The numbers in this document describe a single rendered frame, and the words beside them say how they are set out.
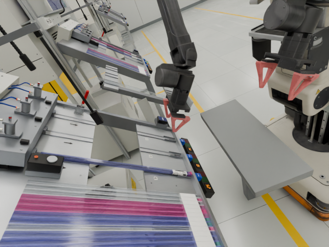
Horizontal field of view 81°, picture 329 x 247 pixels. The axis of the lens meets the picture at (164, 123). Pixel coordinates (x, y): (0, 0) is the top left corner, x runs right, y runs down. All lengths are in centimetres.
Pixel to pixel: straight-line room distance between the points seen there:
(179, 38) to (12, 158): 56
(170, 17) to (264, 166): 68
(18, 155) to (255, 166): 83
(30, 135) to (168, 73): 42
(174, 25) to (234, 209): 121
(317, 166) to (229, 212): 59
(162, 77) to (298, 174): 64
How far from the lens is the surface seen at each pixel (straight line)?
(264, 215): 148
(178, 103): 66
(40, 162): 58
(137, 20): 825
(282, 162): 94
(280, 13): 52
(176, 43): 66
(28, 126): 66
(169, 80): 60
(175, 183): 71
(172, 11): 69
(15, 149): 59
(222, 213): 148
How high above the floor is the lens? 134
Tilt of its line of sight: 36 degrees down
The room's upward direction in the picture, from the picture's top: 23 degrees counter-clockwise
